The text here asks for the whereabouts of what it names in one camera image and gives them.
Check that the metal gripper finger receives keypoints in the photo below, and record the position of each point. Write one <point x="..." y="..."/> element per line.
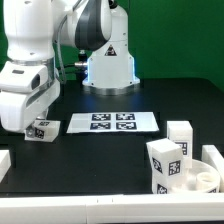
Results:
<point x="43" y="115"/>
<point x="31" y="132"/>

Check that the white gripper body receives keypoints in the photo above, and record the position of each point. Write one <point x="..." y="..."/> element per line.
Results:
<point x="18" y="111"/>

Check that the white left block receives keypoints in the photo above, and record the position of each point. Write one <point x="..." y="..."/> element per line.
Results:
<point x="5" y="163"/>

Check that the white right rail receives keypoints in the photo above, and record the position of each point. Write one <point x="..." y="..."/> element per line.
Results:
<point x="212" y="156"/>

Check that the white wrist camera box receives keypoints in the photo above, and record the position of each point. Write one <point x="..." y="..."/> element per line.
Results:
<point x="22" y="79"/>

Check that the white front rail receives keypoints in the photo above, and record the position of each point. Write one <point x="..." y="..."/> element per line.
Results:
<point x="112" y="209"/>

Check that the white paper marker sheet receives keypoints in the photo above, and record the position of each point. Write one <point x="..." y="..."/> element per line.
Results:
<point x="112" y="122"/>

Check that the white rail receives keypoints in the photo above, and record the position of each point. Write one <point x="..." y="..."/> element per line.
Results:
<point x="212" y="156"/>
<point x="112" y="209"/>

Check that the white round stool seat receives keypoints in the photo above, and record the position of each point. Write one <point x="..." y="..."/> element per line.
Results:
<point x="200" y="178"/>

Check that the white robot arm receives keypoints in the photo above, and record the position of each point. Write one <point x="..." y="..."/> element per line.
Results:
<point x="36" y="30"/>

